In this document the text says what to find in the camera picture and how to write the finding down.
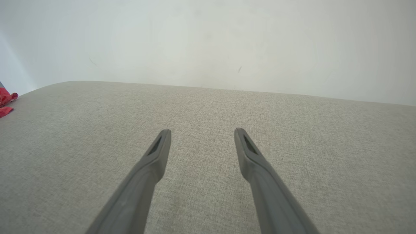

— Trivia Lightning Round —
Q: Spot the red and white jersey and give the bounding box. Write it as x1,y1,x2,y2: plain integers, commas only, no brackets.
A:
0,87,19,119

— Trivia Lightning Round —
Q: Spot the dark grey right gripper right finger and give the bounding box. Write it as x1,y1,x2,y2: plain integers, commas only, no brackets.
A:
234,128,321,234

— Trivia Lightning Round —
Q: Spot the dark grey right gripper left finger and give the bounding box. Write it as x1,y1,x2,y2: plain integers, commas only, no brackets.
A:
85,129,172,234

